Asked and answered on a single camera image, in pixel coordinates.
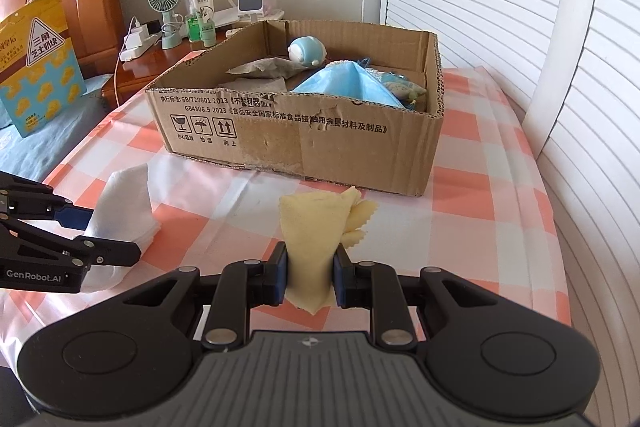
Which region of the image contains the white cloth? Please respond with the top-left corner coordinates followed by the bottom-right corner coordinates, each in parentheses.
top-left (80, 163), bottom-right (162, 294)

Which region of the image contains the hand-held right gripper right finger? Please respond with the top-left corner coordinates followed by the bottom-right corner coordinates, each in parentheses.
top-left (332, 246), bottom-right (506, 351)

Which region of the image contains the pale yellow cloth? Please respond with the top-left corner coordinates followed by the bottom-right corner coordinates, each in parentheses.
top-left (278, 186), bottom-right (380, 314)

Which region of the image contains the yellow snack bag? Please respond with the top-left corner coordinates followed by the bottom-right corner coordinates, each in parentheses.
top-left (0, 0), bottom-right (85, 138)

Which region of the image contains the white power strip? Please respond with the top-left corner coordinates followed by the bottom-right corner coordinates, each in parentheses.
top-left (119, 18), bottom-right (164, 62)

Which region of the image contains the wooden nightstand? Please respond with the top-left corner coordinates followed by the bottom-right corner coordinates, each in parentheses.
top-left (101, 18), bottom-right (263, 108)

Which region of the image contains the blue bed sheet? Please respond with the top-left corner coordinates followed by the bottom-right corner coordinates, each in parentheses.
top-left (0, 74), bottom-right (109, 182)

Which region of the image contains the green hand sanitizer bottle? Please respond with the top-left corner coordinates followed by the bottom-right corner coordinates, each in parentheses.
top-left (185, 0), bottom-right (202, 42)

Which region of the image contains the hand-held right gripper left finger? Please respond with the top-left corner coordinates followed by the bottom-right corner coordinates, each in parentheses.
top-left (120, 243), bottom-right (291, 351)

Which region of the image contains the blue face mask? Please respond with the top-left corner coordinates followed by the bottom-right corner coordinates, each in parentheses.
top-left (291, 61), bottom-right (409, 109)

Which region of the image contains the pink checked tablecloth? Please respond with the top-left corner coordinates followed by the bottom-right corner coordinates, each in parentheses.
top-left (0, 49), bottom-right (572, 370)

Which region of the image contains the grey fabric pouch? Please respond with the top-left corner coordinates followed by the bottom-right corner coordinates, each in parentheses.
top-left (219, 76), bottom-right (287, 94)
top-left (226, 56), bottom-right (306, 80)

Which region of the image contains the white cable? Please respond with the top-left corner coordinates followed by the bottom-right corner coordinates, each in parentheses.
top-left (112, 19), bottom-right (137, 106)

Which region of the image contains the round blue plush toy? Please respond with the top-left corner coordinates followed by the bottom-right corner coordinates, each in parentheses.
top-left (287, 36), bottom-right (329, 69)

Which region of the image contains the cardboard box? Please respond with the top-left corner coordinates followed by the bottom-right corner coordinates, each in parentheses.
top-left (144, 19), bottom-right (446, 199)

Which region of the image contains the green cosmetic tube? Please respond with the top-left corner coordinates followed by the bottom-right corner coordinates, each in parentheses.
top-left (199, 7), bottom-right (217, 48)

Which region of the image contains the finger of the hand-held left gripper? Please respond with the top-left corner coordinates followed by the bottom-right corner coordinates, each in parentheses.
top-left (0, 227), bottom-right (143, 268)
top-left (0, 172), bottom-right (96, 231)

